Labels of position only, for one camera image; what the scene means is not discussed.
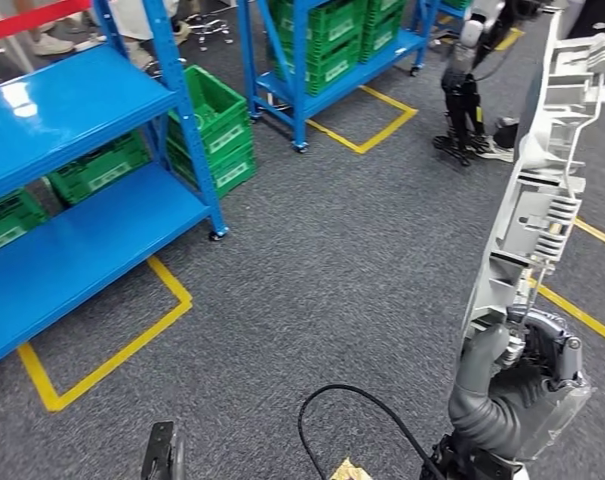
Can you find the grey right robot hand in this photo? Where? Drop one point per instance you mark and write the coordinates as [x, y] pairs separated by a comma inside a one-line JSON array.
[[512, 411]]

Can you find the silver wheel hubcap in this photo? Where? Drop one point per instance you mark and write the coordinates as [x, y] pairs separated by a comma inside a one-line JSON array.
[[542, 212]]

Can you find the blue metal shelf rack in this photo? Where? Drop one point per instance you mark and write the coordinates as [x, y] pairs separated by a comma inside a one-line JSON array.
[[82, 252]]

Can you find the crumpled yellow tape piece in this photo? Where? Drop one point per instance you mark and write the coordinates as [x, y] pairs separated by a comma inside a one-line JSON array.
[[352, 472]]

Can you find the black white humanoid robot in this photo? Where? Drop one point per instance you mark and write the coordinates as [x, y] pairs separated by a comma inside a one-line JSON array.
[[462, 99]]

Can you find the green plastic crate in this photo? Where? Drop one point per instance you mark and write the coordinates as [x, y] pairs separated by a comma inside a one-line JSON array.
[[312, 20], [97, 172], [237, 175], [207, 99], [386, 10], [384, 40], [12, 225], [327, 69]]

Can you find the blue rack with crates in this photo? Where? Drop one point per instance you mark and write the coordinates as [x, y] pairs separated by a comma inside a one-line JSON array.
[[332, 79]]

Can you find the chrome stool base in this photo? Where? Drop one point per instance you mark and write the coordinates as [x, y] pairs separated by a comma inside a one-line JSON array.
[[209, 26]]

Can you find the seated person by rack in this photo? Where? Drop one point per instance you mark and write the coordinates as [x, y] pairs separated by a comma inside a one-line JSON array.
[[132, 16]]

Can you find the long red barrier belt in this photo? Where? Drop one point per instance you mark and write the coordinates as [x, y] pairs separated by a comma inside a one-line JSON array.
[[32, 18]]

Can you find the yellow floor tape frame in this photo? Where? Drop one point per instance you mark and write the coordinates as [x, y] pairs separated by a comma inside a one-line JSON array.
[[386, 132], [582, 316]]

